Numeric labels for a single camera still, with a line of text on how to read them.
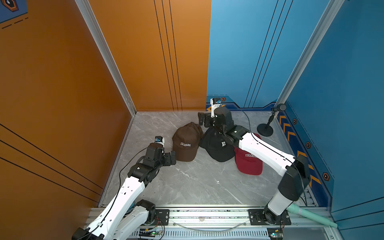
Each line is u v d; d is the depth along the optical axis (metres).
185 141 0.91
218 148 0.94
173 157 0.71
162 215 0.74
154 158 0.58
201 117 0.70
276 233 0.71
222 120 0.55
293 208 0.72
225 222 0.73
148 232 0.72
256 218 0.72
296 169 0.45
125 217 0.56
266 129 1.07
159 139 0.70
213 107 0.68
